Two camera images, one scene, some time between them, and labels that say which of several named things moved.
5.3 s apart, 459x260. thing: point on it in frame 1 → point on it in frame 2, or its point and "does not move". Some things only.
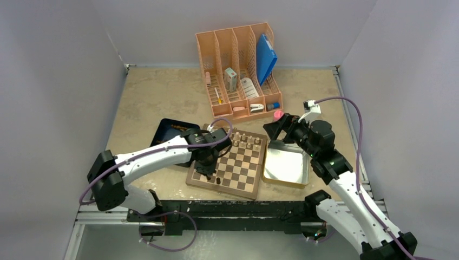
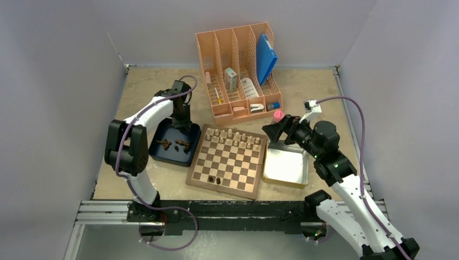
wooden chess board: (240, 171) does not move
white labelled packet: (249, 89) does not move
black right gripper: (289, 123) does not move
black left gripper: (209, 169) → (184, 124)
